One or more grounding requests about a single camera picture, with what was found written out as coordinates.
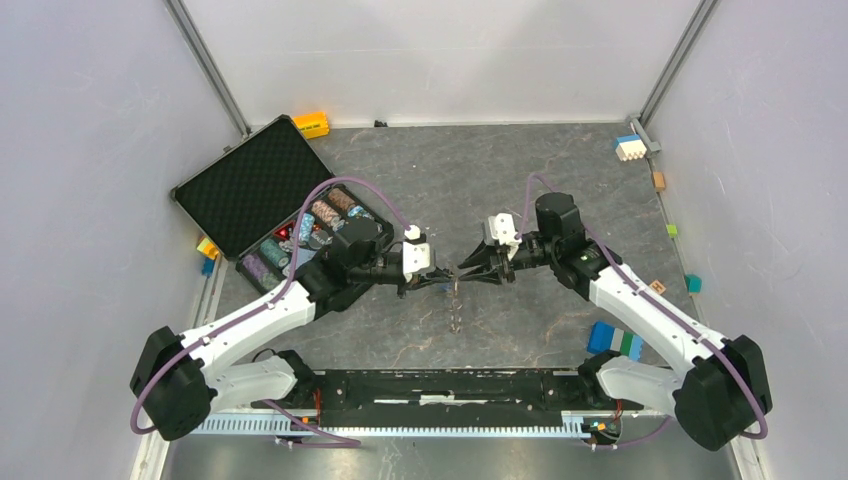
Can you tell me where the blue green white block stack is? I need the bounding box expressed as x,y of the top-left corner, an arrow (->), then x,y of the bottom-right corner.
586,321 -> 644,361

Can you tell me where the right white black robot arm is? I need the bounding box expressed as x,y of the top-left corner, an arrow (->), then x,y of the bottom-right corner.
460,192 -> 773,451

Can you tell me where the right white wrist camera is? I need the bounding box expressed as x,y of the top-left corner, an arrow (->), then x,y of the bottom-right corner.
483,213 -> 522,260

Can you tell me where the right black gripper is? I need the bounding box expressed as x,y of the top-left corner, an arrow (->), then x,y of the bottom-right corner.
457,234 -> 558,287

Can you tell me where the blue white toy block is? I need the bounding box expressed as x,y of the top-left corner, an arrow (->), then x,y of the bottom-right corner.
615,134 -> 648,162

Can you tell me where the large metal keyring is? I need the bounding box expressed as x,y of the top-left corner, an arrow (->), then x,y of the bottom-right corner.
448,278 -> 462,334

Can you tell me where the yellow orange blue block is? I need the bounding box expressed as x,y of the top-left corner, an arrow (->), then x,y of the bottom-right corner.
196,236 -> 220,277

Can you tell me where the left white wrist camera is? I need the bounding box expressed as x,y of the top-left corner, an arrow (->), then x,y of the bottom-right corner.
401,241 -> 435,279

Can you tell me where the small teal cube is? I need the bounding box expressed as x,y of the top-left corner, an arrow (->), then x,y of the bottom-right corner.
684,274 -> 703,294

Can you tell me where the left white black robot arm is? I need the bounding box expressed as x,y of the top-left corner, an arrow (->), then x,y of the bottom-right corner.
130,218 -> 451,441

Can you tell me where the wooden letter cube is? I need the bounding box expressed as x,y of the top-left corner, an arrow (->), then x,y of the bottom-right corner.
650,280 -> 667,295

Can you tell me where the black poker chip case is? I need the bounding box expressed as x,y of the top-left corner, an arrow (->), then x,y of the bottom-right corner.
170,115 -> 394,295

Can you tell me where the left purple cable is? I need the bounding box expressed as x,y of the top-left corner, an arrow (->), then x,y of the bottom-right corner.
129,176 -> 423,449

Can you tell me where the orange toy block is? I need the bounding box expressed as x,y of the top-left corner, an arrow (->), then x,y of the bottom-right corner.
292,111 -> 330,139

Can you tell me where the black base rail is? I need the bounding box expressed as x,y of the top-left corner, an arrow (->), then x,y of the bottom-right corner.
276,368 -> 641,428

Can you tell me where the small brown wooden block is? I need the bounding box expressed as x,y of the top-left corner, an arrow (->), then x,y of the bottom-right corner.
652,171 -> 667,193

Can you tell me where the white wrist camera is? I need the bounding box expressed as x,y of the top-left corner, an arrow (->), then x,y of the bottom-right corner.
401,241 -> 435,279
483,213 -> 522,260

